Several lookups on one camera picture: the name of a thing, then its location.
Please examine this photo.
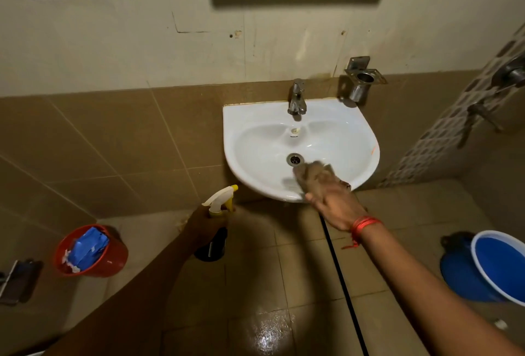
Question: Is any person's left forearm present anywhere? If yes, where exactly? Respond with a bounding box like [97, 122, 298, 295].
[43, 234, 198, 356]

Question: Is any crumpled white paper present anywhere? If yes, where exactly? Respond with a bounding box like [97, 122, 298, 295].
[62, 249, 82, 274]

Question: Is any metal wall tap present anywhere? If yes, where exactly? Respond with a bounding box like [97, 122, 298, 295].
[467, 103, 504, 133]

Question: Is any dark wall-mounted holder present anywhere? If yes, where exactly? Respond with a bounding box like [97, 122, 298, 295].
[0, 258, 44, 307]

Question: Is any red plastic bucket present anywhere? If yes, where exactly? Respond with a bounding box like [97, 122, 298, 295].
[53, 224, 129, 278]

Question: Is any person's right forearm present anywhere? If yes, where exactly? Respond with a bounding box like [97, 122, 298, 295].
[360, 221, 525, 356]

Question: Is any person's right hand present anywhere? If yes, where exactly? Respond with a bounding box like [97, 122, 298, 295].
[304, 177, 368, 232]

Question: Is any metal wall valve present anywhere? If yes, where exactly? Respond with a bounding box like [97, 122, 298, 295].
[491, 53, 525, 90]

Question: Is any brown scrubbing pad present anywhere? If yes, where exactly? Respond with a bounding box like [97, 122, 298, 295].
[293, 161, 352, 200]

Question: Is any white ceramic wash basin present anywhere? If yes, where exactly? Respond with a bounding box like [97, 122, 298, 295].
[223, 97, 381, 203]

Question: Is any blue plastic packet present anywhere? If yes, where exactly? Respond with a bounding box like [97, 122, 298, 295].
[66, 226, 110, 272]

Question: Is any dark spray bottle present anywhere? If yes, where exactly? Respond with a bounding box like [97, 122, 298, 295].
[194, 185, 239, 262]

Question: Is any blue plastic bucket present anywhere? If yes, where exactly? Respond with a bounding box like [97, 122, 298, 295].
[440, 230, 525, 307]

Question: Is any metal wall cup holder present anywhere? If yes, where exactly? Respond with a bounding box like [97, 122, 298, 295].
[344, 56, 388, 103]

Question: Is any red thread wristband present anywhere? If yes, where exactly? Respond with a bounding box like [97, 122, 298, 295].
[342, 215, 384, 250]

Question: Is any metal basin faucet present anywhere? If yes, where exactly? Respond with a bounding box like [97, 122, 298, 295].
[287, 78, 307, 116]

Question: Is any black drain hose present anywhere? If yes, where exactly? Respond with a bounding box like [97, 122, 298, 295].
[319, 212, 370, 356]

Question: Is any person's left hand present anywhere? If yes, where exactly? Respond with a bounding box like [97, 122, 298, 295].
[183, 204, 230, 250]

